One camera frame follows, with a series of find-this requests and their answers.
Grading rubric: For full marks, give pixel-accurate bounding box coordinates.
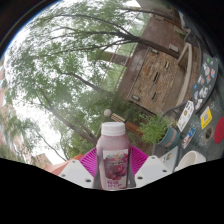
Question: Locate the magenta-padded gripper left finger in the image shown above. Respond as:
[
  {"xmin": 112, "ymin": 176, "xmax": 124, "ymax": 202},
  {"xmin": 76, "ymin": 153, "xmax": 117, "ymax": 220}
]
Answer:
[{"xmin": 58, "ymin": 146, "xmax": 101, "ymax": 189}]

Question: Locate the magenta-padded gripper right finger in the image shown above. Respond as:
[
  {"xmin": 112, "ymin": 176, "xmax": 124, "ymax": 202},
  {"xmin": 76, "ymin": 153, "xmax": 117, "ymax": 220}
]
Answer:
[{"xmin": 129, "ymin": 145, "xmax": 173, "ymax": 188}]

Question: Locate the pink juice bottle white cap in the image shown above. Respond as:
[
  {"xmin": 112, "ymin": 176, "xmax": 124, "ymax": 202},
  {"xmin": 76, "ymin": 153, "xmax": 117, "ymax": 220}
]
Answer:
[{"xmin": 95, "ymin": 121, "xmax": 132, "ymax": 191}]

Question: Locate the grey laptop with stickers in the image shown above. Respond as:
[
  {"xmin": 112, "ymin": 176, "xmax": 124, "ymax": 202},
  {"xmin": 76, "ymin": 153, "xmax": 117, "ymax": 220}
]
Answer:
[{"xmin": 159, "ymin": 145, "xmax": 180, "ymax": 166}]

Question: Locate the white ceramic mug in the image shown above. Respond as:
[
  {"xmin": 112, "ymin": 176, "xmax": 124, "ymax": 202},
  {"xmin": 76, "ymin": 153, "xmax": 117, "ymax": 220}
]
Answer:
[{"xmin": 173, "ymin": 150, "xmax": 207, "ymax": 173}]

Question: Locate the green plant in teal pot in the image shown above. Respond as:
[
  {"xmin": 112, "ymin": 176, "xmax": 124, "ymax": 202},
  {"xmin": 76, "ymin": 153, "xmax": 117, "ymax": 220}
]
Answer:
[{"xmin": 138, "ymin": 113, "xmax": 181, "ymax": 149}]

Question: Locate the leaning grey-trunked tree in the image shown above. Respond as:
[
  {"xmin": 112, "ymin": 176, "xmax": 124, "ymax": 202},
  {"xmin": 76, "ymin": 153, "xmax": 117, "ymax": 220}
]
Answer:
[{"xmin": 6, "ymin": 59, "xmax": 111, "ymax": 148}]

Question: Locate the colourful photo card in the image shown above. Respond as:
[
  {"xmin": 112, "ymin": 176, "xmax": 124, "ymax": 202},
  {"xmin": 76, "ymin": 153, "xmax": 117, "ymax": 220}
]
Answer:
[{"xmin": 181, "ymin": 127, "xmax": 197, "ymax": 150}]

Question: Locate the white printed card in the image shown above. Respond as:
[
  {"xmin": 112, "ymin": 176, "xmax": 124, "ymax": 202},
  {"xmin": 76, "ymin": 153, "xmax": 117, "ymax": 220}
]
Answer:
[{"xmin": 176, "ymin": 100, "xmax": 195, "ymax": 133}]

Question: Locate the small yellow card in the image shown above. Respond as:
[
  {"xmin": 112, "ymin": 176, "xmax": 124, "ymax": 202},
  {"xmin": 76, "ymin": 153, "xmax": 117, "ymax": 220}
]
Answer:
[{"xmin": 199, "ymin": 105, "xmax": 213, "ymax": 130}]

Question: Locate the flat round red coaster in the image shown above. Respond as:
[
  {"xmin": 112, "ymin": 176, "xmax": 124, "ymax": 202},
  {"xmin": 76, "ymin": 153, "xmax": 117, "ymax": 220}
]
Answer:
[{"xmin": 213, "ymin": 116, "xmax": 224, "ymax": 145}]

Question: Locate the black laptop with stickers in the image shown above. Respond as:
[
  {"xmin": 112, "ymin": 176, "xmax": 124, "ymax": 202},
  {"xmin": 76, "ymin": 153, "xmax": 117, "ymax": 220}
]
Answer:
[{"xmin": 192, "ymin": 53, "xmax": 219, "ymax": 114}]

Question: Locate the dark-trunked tree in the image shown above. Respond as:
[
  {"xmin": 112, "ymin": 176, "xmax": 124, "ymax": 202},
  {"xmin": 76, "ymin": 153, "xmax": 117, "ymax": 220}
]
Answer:
[{"xmin": 33, "ymin": 6, "xmax": 183, "ymax": 61}]

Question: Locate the globe-topped lamp post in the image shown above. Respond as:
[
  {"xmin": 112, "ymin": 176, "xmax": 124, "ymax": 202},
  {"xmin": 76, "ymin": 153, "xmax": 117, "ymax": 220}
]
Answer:
[{"xmin": 103, "ymin": 108, "xmax": 144, "ymax": 138}]

